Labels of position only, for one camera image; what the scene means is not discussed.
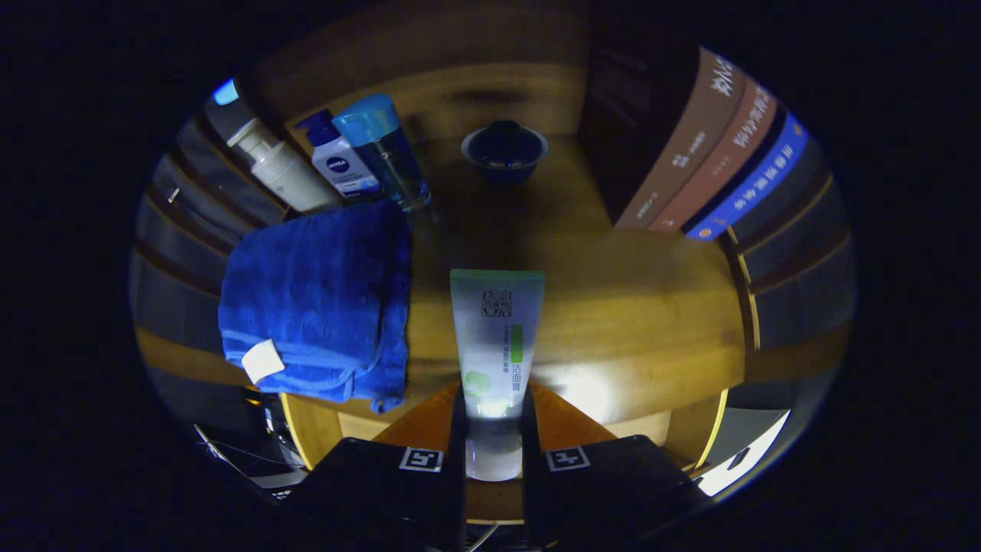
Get wooden cabinet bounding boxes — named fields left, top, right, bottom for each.
left=130, top=15, right=855, bottom=530

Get white pump bottle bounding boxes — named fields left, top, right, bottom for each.
left=226, top=117, right=342, bottom=214

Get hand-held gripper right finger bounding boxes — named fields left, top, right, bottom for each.
left=521, top=381, right=710, bottom=549

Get teal clear bottle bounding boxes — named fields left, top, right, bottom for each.
left=332, top=94, right=432, bottom=213

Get thin pale cable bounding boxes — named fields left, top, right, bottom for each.
left=193, top=424, right=307, bottom=491

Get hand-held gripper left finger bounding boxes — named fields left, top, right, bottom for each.
left=268, top=383, right=470, bottom=549

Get dark brown book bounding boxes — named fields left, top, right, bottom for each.
left=576, top=31, right=748, bottom=231

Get white lotion bottle blue cap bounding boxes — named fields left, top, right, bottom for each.
left=295, top=110, right=382, bottom=200

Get folded blue towel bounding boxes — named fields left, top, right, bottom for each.
left=218, top=201, right=415, bottom=415

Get blue lidded teacup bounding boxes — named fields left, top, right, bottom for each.
left=461, top=120, right=550, bottom=185

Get wooden countertop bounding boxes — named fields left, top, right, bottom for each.
left=280, top=134, right=750, bottom=430

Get reddish brown book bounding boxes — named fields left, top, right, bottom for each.
left=648, top=80, right=779, bottom=233

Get white green cleanser tube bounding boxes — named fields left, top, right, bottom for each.
left=449, top=268, right=546, bottom=482

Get blue book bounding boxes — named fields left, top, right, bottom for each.
left=684, top=113, right=810, bottom=242

